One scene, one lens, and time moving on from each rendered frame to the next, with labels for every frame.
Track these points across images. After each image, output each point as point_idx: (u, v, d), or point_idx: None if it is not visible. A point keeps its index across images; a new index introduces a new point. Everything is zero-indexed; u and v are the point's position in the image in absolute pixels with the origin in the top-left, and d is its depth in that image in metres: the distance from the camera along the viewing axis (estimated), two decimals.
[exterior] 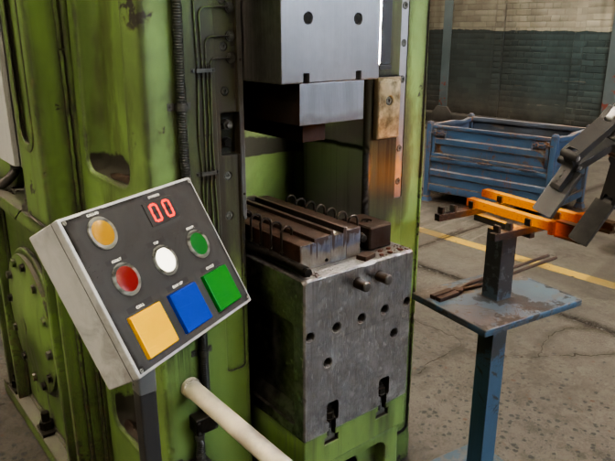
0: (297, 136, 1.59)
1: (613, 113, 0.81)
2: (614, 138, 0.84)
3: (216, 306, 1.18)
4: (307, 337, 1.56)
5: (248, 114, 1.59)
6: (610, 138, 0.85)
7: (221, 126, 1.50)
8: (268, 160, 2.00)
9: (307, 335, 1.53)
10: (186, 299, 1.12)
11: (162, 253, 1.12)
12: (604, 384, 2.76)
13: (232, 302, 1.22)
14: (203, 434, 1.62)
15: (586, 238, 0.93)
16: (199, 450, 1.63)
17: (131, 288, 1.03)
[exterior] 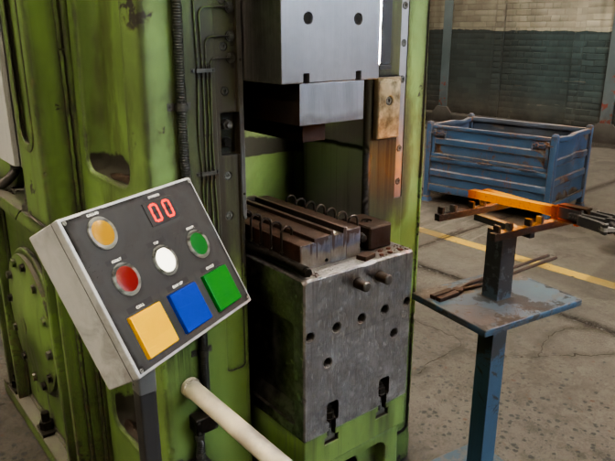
0: (297, 136, 1.59)
1: None
2: None
3: (216, 306, 1.18)
4: (307, 337, 1.56)
5: (248, 114, 1.59)
6: None
7: (221, 126, 1.50)
8: (268, 160, 2.00)
9: (307, 335, 1.53)
10: (186, 299, 1.12)
11: (162, 253, 1.12)
12: (604, 384, 2.76)
13: (232, 302, 1.22)
14: (203, 434, 1.62)
15: (564, 209, 1.62)
16: (199, 450, 1.63)
17: (131, 288, 1.03)
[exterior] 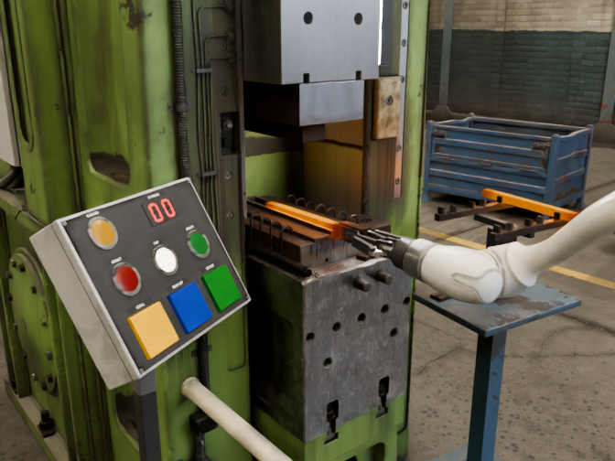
0: (297, 136, 1.59)
1: None
2: None
3: (216, 306, 1.18)
4: (307, 337, 1.56)
5: (248, 114, 1.59)
6: None
7: (221, 126, 1.50)
8: (268, 160, 2.00)
9: (307, 335, 1.53)
10: (186, 299, 1.12)
11: (162, 253, 1.12)
12: (604, 384, 2.76)
13: (232, 302, 1.22)
14: (203, 434, 1.62)
15: (344, 227, 1.57)
16: (199, 450, 1.63)
17: (131, 288, 1.03)
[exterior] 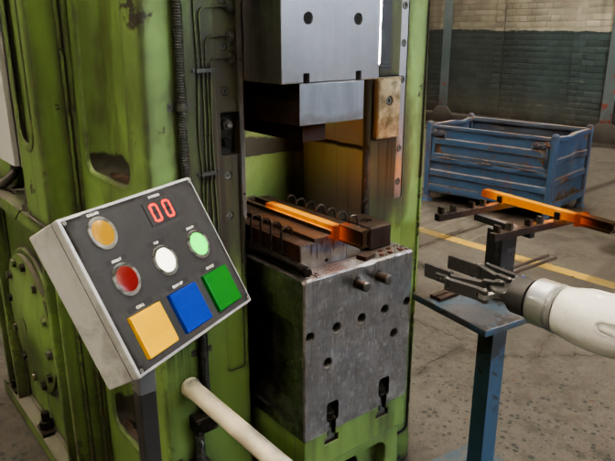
0: (297, 136, 1.59)
1: None
2: None
3: (216, 306, 1.18)
4: (307, 337, 1.56)
5: (248, 114, 1.59)
6: None
7: (221, 126, 1.50)
8: (268, 160, 2.00)
9: (307, 335, 1.53)
10: (186, 299, 1.12)
11: (162, 253, 1.12)
12: (604, 384, 2.76)
13: (232, 302, 1.22)
14: (203, 434, 1.62)
15: (431, 265, 1.32)
16: (199, 450, 1.63)
17: (131, 288, 1.03)
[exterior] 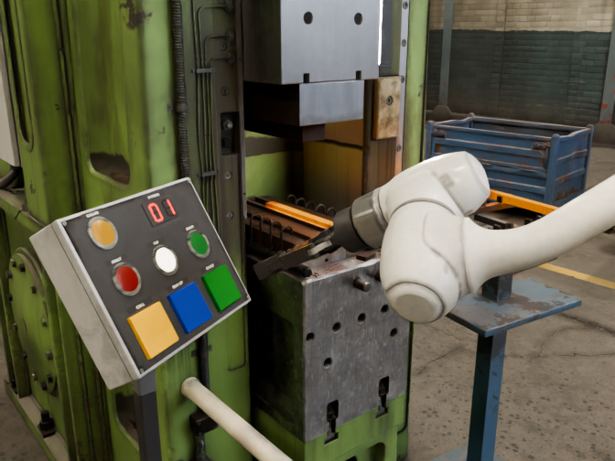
0: (297, 136, 1.59)
1: None
2: None
3: (216, 306, 1.18)
4: (307, 337, 1.56)
5: (248, 114, 1.59)
6: None
7: (221, 126, 1.50)
8: (268, 160, 2.00)
9: (307, 335, 1.53)
10: (186, 299, 1.12)
11: (162, 253, 1.12)
12: (604, 384, 2.76)
13: (232, 302, 1.22)
14: (203, 434, 1.62)
15: (260, 265, 1.16)
16: (199, 450, 1.63)
17: (131, 288, 1.03)
